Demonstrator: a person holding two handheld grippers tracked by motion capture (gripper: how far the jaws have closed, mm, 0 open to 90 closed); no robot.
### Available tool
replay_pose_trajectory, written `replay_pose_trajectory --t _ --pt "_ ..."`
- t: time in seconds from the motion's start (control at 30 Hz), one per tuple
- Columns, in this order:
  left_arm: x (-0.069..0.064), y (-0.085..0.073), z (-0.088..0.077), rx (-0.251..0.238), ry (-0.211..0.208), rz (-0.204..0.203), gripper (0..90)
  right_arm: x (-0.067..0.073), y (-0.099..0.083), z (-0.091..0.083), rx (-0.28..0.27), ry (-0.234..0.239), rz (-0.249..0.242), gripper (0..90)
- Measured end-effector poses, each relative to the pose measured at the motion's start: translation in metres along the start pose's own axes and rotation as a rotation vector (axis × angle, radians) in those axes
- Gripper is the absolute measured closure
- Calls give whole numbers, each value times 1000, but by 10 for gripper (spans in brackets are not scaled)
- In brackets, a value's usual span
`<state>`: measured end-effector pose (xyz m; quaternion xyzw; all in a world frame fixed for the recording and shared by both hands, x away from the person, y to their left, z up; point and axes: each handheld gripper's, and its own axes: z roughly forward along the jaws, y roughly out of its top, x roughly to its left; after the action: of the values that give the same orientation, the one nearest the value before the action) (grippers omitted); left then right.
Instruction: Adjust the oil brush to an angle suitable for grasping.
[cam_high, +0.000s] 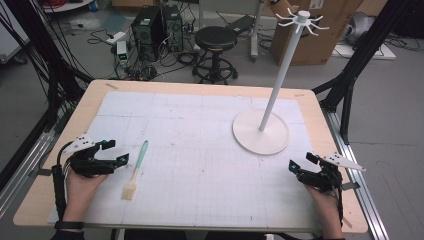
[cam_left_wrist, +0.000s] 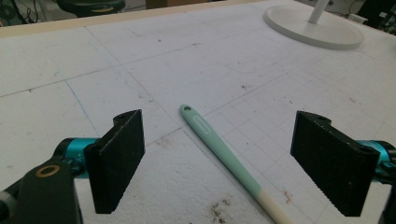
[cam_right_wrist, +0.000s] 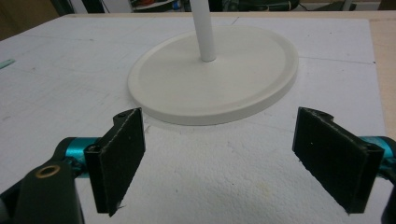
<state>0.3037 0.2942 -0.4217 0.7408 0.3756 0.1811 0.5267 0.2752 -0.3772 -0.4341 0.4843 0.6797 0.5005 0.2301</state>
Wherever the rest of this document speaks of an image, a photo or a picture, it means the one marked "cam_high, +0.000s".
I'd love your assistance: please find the slim black computer tower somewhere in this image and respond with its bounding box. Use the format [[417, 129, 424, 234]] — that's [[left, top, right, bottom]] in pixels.
[[162, 4, 185, 53]]

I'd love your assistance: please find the teal handled pastry brush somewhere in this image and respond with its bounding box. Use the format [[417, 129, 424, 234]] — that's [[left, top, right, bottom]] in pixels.
[[120, 139, 150, 202]]

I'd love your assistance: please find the large black computer tower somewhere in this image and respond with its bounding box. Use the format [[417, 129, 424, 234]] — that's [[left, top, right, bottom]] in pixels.
[[130, 5, 168, 63]]

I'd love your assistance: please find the brown cardboard box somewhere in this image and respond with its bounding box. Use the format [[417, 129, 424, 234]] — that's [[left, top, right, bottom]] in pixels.
[[270, 0, 365, 67]]

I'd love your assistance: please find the white metal stand leg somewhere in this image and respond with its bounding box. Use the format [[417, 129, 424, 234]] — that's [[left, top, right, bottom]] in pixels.
[[249, 0, 267, 63]]

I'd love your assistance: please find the black flat laptop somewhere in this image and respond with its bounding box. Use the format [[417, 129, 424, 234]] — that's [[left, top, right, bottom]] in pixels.
[[225, 14, 257, 37]]

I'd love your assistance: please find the person's left hand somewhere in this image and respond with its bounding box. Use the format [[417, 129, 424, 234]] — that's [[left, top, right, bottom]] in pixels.
[[62, 169, 110, 223]]

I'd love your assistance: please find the white flat board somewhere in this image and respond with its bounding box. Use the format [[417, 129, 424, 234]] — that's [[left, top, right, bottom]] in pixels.
[[330, 42, 398, 62]]

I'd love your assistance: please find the person's right hand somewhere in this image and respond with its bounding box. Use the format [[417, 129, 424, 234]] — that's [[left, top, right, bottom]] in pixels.
[[304, 184, 345, 235]]

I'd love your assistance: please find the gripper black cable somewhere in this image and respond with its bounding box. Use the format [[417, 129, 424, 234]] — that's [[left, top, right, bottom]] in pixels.
[[51, 141, 75, 222], [334, 184, 346, 228]]

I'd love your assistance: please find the small white display device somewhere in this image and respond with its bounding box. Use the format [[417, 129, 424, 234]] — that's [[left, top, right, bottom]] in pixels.
[[116, 40, 130, 68]]

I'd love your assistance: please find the white round table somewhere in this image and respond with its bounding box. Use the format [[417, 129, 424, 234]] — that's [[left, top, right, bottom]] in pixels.
[[41, 0, 95, 15]]

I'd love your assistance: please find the black wristband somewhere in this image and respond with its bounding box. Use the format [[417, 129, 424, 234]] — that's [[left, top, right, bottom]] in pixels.
[[53, 220, 86, 231]]

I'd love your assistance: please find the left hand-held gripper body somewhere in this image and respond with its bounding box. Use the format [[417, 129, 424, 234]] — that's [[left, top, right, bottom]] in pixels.
[[61, 132, 118, 178]]

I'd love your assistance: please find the grey bag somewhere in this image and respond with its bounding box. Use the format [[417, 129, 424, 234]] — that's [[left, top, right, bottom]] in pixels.
[[344, 11, 377, 47]]

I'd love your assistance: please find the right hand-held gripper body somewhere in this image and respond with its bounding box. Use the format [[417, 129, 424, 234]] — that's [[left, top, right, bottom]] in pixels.
[[299, 152, 367, 194]]

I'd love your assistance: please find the black frame strut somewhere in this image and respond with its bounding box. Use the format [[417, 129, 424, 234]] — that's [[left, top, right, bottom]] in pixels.
[[0, 0, 95, 189], [312, 0, 416, 145]]

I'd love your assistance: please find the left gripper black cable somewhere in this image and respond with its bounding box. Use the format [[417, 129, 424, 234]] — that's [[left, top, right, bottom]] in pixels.
[[51, 141, 75, 222]]

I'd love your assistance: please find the white hook rack stand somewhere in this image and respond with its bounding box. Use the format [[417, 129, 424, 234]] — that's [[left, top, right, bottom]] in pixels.
[[231, 7, 330, 157]]

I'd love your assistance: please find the white power strip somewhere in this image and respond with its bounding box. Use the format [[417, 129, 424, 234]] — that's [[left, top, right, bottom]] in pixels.
[[105, 30, 130, 46]]

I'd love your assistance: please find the grey table clamp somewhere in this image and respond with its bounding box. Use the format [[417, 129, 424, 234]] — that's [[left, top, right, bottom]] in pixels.
[[341, 181, 362, 192], [35, 167, 54, 178]]

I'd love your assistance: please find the white grid mat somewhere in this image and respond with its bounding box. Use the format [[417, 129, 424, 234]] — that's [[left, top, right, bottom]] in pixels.
[[47, 90, 322, 228]]

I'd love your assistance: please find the aluminium rail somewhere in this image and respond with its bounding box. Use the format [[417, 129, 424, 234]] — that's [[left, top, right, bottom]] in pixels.
[[0, 129, 57, 219], [320, 107, 390, 240]]

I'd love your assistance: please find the tangle of black floor cables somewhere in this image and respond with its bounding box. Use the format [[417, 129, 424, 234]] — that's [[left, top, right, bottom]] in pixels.
[[87, 28, 201, 82]]

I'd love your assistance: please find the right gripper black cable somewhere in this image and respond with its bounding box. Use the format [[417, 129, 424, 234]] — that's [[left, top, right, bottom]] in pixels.
[[334, 184, 346, 228]]

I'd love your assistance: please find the black round stool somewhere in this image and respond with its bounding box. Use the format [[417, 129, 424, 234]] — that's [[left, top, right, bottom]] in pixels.
[[191, 25, 240, 86]]

